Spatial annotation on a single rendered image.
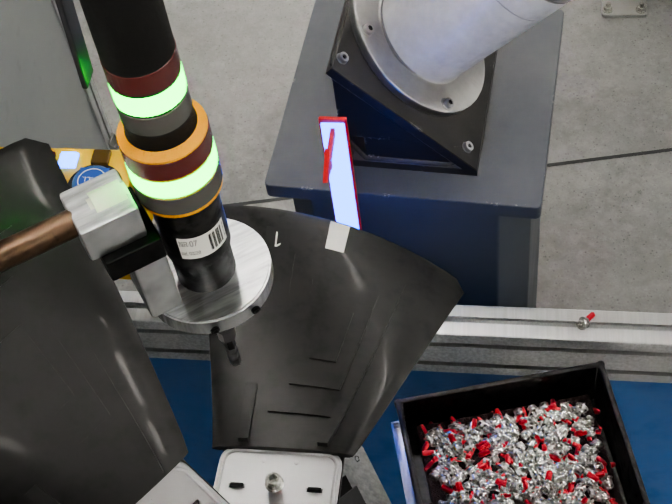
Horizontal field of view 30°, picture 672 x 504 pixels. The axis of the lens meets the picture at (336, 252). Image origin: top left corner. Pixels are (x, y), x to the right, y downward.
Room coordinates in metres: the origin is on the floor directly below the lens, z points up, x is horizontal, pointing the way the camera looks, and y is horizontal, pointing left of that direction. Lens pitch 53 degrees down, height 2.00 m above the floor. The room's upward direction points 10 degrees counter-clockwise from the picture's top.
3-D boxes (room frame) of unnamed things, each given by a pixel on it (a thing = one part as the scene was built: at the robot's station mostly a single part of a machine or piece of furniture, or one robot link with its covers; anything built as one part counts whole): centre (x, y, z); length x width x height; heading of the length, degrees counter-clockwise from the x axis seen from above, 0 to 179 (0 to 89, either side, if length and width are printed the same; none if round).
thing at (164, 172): (0.40, 0.07, 1.56); 0.04 x 0.04 x 0.01
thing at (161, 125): (0.40, 0.07, 1.59); 0.03 x 0.03 x 0.01
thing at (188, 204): (0.40, 0.07, 1.54); 0.04 x 0.04 x 0.01
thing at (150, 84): (0.40, 0.07, 1.62); 0.03 x 0.03 x 0.01
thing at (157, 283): (0.40, 0.08, 1.49); 0.09 x 0.07 x 0.10; 111
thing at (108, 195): (0.39, 0.10, 1.54); 0.02 x 0.02 x 0.02; 21
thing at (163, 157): (0.40, 0.07, 1.55); 0.04 x 0.04 x 0.05
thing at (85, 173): (0.81, 0.22, 1.08); 0.04 x 0.04 x 0.02
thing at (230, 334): (0.40, 0.07, 1.39); 0.01 x 0.01 x 0.05
